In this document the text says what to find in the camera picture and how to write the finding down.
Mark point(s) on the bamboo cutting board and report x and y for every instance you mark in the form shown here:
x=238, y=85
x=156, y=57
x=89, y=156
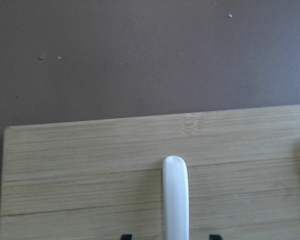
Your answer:
x=100, y=179

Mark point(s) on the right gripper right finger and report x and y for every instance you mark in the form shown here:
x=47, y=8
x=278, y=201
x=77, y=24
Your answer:
x=215, y=237

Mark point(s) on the white ceramic spoon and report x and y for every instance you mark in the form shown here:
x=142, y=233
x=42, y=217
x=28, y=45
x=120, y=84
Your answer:
x=176, y=198

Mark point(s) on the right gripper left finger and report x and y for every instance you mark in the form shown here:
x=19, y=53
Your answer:
x=126, y=237

